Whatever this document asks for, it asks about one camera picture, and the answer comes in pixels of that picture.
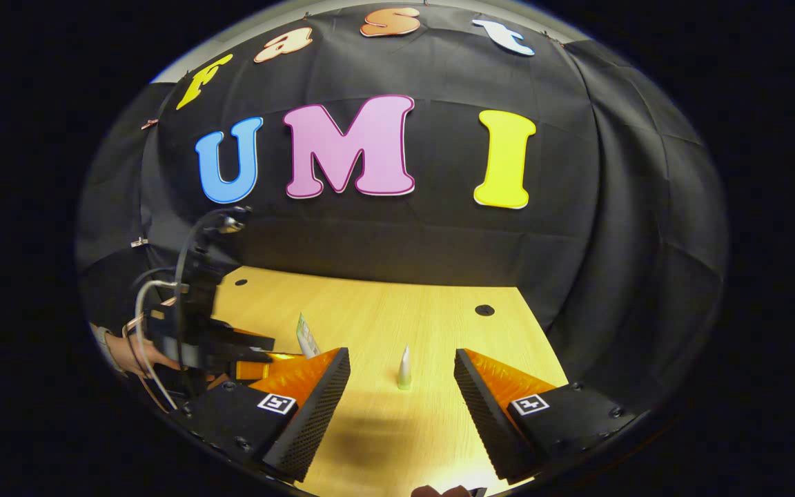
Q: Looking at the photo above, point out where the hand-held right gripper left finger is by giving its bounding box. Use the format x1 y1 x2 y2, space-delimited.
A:
179 347 351 483

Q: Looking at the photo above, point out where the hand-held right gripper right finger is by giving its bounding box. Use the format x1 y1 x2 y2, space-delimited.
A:
454 348 648 485

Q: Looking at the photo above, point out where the white cream tube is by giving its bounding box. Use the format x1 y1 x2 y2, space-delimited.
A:
296 313 322 359

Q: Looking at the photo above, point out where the black backdrop cloth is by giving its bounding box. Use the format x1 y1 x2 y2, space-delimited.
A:
75 0 729 415

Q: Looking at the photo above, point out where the black cable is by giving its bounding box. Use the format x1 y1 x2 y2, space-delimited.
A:
173 207 234 332

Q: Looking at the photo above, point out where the white cable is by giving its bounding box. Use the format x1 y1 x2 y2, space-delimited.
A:
134 279 179 412

